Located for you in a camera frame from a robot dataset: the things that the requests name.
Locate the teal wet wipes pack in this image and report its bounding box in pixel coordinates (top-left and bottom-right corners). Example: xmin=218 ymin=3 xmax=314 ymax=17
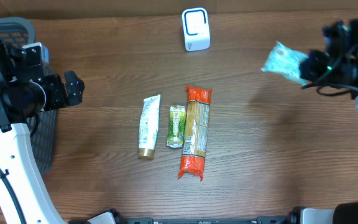
xmin=261 ymin=41 xmax=308 ymax=86

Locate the white cream tube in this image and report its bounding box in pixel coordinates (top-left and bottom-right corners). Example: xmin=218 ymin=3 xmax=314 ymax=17
xmin=139 ymin=95 xmax=161 ymax=159

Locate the green snack pouch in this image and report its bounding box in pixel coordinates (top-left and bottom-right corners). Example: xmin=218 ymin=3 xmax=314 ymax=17
xmin=167 ymin=105 xmax=186 ymax=149

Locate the orange noodle package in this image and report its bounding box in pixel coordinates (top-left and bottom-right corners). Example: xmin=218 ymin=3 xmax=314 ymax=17
xmin=178 ymin=86 xmax=212 ymax=181

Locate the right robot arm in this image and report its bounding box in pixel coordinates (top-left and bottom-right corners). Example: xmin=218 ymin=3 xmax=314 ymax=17
xmin=284 ymin=19 xmax=358 ymax=224

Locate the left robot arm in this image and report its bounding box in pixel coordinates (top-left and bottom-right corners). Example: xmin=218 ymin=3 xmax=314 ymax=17
xmin=0 ymin=40 xmax=85 ymax=223

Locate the white barcode scanner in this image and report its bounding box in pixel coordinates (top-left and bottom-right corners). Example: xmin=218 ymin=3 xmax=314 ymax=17
xmin=181 ymin=7 xmax=211 ymax=52

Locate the dark grey plastic basket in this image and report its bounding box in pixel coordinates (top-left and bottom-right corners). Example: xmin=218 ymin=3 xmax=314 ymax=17
xmin=0 ymin=17 xmax=58 ymax=174

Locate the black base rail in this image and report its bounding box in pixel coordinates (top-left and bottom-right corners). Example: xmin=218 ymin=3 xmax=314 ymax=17
xmin=68 ymin=209 xmax=287 ymax=224

